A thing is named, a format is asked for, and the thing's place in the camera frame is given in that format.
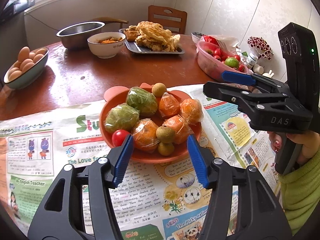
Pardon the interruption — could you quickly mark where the person's right hand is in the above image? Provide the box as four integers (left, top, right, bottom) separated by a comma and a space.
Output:
268, 131, 320, 160

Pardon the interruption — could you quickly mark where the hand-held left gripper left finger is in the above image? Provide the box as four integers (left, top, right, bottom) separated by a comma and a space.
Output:
27, 134, 135, 240

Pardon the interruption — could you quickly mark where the red plastic bag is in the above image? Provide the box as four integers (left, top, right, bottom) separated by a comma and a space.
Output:
200, 35, 222, 46

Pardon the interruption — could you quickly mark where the red white flower ornament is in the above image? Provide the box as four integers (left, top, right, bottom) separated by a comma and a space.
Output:
247, 36, 274, 61

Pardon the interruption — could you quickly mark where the person's right forearm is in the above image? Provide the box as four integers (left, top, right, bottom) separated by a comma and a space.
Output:
277, 150, 320, 235

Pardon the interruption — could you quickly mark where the pile of small red tomatoes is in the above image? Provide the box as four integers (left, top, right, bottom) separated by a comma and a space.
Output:
206, 47, 247, 73

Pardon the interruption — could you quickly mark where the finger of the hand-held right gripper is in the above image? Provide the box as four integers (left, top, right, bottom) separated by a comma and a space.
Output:
221, 71, 290, 95
203, 81, 296, 117

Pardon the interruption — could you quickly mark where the red tomato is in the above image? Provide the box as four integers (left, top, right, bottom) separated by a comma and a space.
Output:
111, 129, 130, 147

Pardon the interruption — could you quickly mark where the white medicine bottle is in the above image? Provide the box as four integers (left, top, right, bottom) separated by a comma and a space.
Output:
246, 52, 259, 68

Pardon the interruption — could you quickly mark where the orange plastic plate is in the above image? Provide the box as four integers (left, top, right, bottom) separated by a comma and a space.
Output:
99, 82, 202, 164

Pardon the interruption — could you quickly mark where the brown longan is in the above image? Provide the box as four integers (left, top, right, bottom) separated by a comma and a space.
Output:
152, 83, 165, 97
157, 142, 175, 156
156, 126, 175, 143

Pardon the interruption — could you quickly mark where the steel basin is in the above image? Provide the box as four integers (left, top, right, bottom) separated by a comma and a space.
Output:
56, 21, 105, 50

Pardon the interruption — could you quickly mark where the red stew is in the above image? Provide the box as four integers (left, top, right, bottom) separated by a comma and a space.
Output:
96, 36, 124, 44

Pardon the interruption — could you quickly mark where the white plastic bag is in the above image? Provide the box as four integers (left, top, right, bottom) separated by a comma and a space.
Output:
220, 35, 240, 55

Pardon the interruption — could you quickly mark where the curved wooden chair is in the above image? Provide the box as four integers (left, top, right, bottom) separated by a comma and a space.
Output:
91, 17, 128, 29

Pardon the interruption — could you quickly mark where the white ceramic bowl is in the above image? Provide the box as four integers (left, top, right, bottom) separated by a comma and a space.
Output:
87, 32, 126, 59

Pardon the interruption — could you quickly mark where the pink plastic basin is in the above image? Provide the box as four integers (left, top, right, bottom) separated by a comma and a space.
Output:
196, 40, 249, 83

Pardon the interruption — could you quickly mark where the orange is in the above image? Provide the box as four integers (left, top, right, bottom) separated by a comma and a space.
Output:
131, 119, 160, 153
180, 98, 203, 125
158, 92, 181, 118
162, 115, 194, 144

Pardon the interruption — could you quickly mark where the teal egg bowl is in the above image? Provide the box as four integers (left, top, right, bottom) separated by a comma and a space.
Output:
4, 47, 49, 90

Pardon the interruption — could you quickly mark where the pile of brown eggs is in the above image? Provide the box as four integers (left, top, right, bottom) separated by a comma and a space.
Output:
7, 46, 47, 82

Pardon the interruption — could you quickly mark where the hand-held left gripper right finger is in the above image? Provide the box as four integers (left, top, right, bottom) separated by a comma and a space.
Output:
187, 134, 293, 240

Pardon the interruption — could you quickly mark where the green tomato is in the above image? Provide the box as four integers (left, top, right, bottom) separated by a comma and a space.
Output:
224, 57, 239, 68

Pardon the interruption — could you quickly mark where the green citrus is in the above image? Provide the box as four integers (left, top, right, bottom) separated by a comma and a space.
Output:
126, 87, 158, 117
104, 104, 140, 134

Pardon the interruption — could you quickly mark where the pile of fried food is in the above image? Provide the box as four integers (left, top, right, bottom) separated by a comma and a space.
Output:
124, 21, 181, 52

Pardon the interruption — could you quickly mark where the printed newspaper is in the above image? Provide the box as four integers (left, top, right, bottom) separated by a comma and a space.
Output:
0, 83, 284, 240

